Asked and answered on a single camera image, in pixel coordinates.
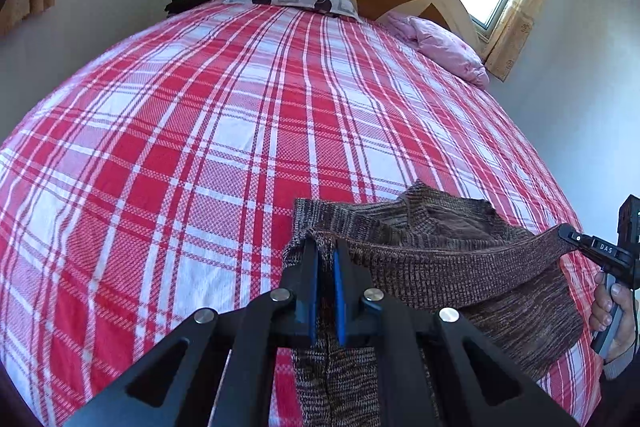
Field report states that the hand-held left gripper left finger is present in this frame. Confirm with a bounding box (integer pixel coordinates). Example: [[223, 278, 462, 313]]
[[64, 237, 321, 427]]

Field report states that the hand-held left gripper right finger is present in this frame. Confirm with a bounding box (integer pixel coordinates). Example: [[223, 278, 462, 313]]
[[333, 238, 578, 427]]

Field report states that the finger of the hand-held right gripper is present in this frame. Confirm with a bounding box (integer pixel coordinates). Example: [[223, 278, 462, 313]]
[[556, 223, 637, 272]]

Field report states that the brown knit sweater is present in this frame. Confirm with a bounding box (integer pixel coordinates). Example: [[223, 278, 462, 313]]
[[281, 180, 585, 427]]

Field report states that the person's right forearm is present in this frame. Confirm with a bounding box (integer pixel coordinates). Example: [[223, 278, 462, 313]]
[[601, 343, 640, 382]]

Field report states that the person's right hand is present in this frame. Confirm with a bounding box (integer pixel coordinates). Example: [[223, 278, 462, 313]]
[[588, 271, 640, 364]]

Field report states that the bed with red plaid sheet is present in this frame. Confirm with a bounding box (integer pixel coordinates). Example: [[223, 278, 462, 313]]
[[0, 0, 606, 427]]

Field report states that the pink pillow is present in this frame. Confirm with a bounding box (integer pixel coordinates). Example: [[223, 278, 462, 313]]
[[382, 10, 491, 88]]

